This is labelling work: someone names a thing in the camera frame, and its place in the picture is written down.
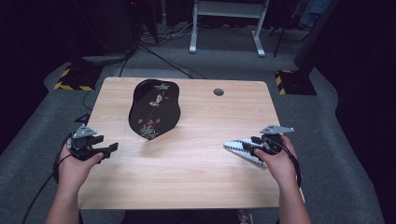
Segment white black-patterned cloth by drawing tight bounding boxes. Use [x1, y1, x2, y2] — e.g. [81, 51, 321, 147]
[223, 137, 269, 170]

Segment dark slanted stand pole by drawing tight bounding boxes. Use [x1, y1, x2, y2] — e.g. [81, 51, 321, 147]
[292, 0, 342, 76]

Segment blue cloth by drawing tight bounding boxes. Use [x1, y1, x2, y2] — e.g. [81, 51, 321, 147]
[300, 0, 334, 29]

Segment person's patterned shoe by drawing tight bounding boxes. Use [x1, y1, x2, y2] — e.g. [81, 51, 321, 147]
[237, 208, 254, 224]

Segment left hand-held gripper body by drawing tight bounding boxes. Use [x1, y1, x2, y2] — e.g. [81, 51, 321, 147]
[66, 123, 106, 161]

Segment thick black floor cable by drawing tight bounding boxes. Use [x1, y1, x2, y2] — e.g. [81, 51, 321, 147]
[138, 45, 207, 80]

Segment person's dark lap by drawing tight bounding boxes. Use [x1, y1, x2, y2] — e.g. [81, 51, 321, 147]
[120, 209, 241, 224]

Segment right hand-held gripper cable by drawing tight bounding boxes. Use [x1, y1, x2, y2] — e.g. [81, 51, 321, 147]
[267, 138, 303, 189]

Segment black yellow-striped stand base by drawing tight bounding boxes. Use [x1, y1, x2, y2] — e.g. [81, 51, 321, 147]
[53, 62, 104, 92]
[275, 69, 318, 96]

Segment black equipment cabinet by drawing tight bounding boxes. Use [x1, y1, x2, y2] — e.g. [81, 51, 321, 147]
[78, 0, 139, 59]

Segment person's right hand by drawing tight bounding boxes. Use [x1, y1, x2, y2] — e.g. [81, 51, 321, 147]
[253, 133, 301, 188]

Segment white metal desk frame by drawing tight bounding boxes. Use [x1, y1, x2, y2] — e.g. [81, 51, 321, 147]
[189, 0, 270, 58]

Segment person's left hand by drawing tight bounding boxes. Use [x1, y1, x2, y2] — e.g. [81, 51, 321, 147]
[56, 146, 105, 188]

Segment bundle of floor cables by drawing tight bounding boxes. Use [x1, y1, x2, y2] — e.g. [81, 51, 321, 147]
[139, 18, 195, 46]

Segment black tripod stand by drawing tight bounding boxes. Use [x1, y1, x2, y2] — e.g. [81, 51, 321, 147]
[269, 24, 312, 59]

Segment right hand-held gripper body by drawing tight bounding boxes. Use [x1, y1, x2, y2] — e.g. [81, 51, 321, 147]
[260, 124, 295, 156]

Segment black floral lacquer tray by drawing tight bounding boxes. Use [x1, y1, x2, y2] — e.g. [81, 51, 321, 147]
[128, 78, 181, 141]

